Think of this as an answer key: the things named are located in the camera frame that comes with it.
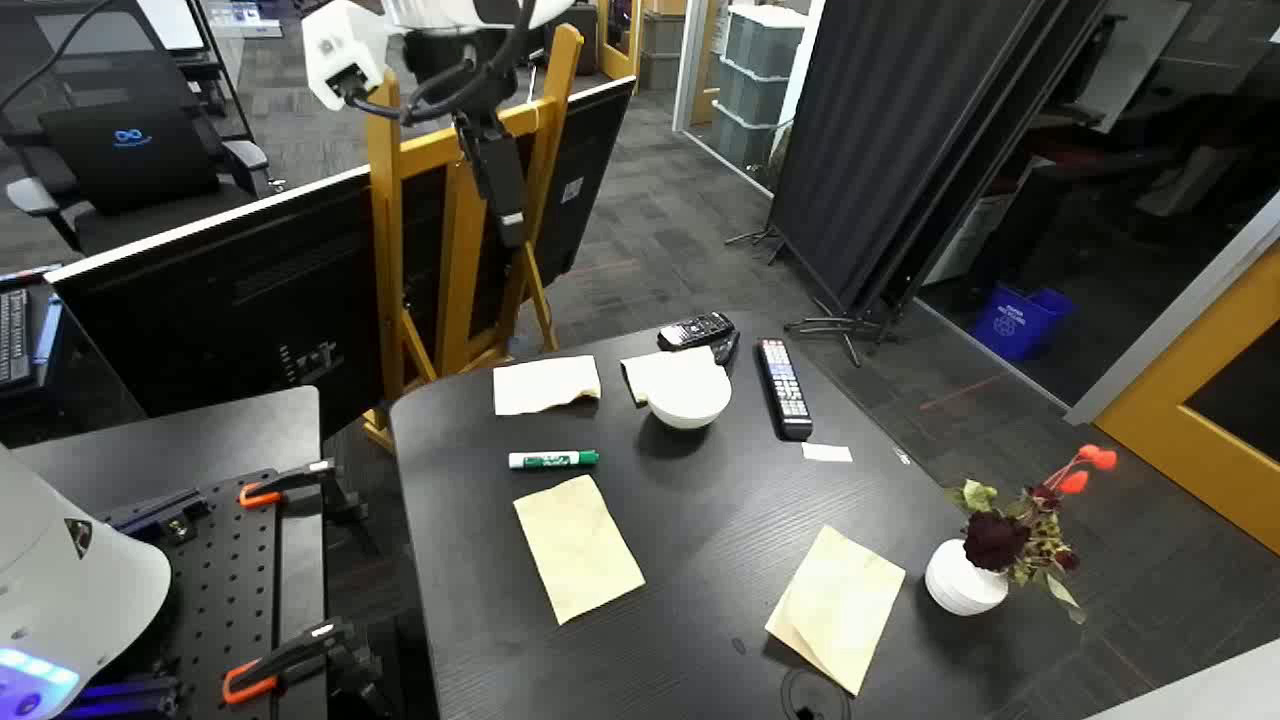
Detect yellow wooden door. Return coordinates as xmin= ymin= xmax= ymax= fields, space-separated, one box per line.
xmin=1102 ymin=251 xmax=1280 ymax=551

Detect white napkin in bowl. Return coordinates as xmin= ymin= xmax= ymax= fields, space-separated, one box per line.
xmin=620 ymin=346 xmax=716 ymax=405

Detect black folding screen panel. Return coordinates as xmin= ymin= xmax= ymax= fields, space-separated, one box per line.
xmin=767 ymin=0 xmax=1103 ymax=314

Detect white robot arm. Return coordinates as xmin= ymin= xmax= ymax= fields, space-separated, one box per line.
xmin=297 ymin=0 xmax=577 ymax=249

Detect wooden easel frame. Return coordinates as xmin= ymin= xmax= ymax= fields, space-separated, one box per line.
xmin=360 ymin=23 xmax=585 ymax=452

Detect orange black clamp upper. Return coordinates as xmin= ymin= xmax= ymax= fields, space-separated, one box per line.
xmin=237 ymin=460 xmax=349 ymax=516

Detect small black remote control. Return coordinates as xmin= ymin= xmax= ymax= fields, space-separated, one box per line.
xmin=656 ymin=311 xmax=738 ymax=353

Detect tan paper napkin right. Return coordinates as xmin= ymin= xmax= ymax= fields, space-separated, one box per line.
xmin=766 ymin=523 xmax=905 ymax=694

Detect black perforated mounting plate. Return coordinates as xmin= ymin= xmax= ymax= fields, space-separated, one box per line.
xmin=67 ymin=478 xmax=284 ymax=720

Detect black monitor left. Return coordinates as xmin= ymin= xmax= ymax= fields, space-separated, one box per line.
xmin=47 ymin=168 xmax=380 ymax=436

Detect stacked grey storage drawers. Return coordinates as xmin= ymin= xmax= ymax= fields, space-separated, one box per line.
xmin=707 ymin=0 xmax=806 ymax=172

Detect orange black clamp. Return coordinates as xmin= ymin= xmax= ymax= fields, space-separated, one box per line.
xmin=237 ymin=460 xmax=349 ymax=516
xmin=221 ymin=621 xmax=386 ymax=709

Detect white vase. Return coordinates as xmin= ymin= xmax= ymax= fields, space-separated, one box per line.
xmin=923 ymin=538 xmax=1007 ymax=617

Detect green and white marker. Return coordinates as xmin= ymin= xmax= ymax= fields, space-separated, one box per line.
xmin=510 ymin=449 xmax=600 ymax=472

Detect long black remote control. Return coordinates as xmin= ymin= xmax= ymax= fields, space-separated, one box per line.
xmin=755 ymin=341 xmax=811 ymax=441

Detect white bowl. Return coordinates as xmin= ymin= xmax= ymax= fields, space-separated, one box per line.
xmin=647 ymin=362 xmax=734 ymax=430

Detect blue bin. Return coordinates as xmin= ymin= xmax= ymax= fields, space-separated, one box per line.
xmin=971 ymin=285 xmax=1071 ymax=359

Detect small white paper label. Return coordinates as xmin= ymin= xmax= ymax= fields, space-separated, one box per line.
xmin=799 ymin=442 xmax=851 ymax=464

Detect white paper napkin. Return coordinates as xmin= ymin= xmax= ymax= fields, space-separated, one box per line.
xmin=491 ymin=357 xmax=600 ymax=416

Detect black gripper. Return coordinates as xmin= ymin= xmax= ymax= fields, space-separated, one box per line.
xmin=456 ymin=111 xmax=526 ymax=251

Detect orange black clamp lower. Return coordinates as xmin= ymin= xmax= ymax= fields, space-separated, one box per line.
xmin=221 ymin=621 xmax=386 ymax=709

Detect black office chair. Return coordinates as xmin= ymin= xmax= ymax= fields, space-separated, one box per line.
xmin=0 ymin=0 xmax=269 ymax=251

